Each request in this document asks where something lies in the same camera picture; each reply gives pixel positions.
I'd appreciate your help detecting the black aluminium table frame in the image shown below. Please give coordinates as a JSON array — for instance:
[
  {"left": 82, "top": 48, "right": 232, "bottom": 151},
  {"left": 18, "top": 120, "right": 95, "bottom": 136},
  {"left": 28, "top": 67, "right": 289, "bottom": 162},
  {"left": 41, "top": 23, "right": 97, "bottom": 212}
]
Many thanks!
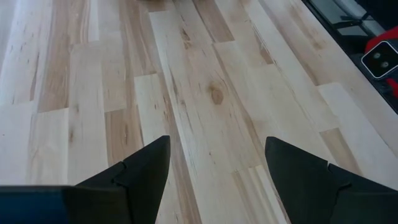
[{"left": 300, "top": 0, "right": 398, "bottom": 114}]

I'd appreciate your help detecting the small black camera box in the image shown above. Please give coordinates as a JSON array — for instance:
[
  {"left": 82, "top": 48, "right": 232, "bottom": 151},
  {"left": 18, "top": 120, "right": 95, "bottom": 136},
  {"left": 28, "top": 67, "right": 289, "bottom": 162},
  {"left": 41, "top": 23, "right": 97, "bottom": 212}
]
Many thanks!
[{"left": 360, "top": 40, "right": 398, "bottom": 80}]

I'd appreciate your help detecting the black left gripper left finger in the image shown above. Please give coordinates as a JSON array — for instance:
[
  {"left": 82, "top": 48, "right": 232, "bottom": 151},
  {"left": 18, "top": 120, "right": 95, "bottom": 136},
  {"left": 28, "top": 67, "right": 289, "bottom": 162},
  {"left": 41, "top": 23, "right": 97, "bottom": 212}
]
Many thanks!
[{"left": 0, "top": 134, "right": 172, "bottom": 224}]

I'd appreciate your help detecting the black office chair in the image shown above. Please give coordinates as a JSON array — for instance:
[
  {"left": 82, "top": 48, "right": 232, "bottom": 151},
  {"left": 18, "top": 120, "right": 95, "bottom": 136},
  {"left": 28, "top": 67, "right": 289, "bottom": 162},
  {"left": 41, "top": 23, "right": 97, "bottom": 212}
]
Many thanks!
[{"left": 309, "top": 0, "right": 398, "bottom": 38}]

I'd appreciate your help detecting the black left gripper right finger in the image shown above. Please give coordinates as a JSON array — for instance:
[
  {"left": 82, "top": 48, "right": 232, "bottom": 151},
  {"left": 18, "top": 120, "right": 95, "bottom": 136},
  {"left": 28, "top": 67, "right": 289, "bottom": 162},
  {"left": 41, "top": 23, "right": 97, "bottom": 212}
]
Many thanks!
[{"left": 264, "top": 136, "right": 398, "bottom": 224}]

